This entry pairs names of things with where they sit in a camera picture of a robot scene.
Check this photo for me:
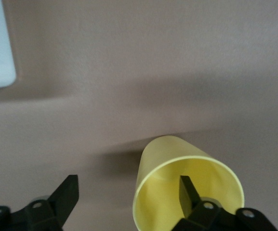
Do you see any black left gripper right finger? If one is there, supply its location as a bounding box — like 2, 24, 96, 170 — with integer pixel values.
172, 175, 278, 231

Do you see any yellow plastic cup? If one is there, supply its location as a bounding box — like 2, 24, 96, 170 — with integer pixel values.
132, 135, 245, 231

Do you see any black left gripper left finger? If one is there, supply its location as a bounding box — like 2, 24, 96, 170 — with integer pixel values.
0, 175, 79, 231

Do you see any brown table cover sheet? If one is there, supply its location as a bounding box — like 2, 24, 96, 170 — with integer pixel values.
0, 0, 278, 231

